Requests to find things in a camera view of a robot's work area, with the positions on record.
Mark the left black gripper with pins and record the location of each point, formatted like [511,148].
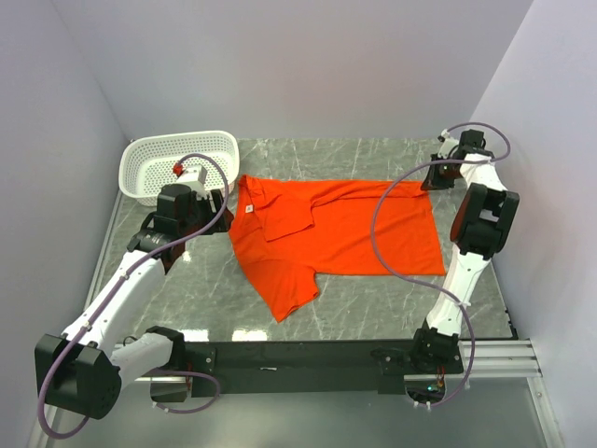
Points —
[204,202]

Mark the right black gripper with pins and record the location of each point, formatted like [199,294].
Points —
[434,182]

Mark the orange t-shirt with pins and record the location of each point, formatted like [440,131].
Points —
[287,232]

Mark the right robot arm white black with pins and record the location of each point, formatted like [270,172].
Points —
[479,231]

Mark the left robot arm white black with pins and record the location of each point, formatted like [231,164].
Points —
[83,370]

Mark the white perforated plastic basket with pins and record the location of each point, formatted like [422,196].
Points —
[147,164]

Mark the black base crossbar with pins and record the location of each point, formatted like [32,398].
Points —
[305,367]

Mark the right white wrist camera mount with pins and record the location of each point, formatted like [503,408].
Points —
[448,145]

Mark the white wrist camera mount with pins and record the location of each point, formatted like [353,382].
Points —
[448,145]
[194,178]

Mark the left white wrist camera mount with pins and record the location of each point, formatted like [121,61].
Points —
[194,178]

